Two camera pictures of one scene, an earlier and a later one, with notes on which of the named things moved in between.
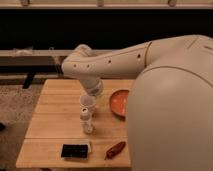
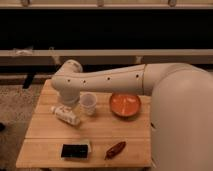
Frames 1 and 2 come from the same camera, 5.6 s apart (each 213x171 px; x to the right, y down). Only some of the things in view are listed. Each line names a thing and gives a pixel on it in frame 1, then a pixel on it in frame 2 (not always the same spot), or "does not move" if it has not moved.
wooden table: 71,128 does not move
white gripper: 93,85 -> 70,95
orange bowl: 118,103 does not move
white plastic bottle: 86,124 -> 67,114
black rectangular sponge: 75,151 does not move
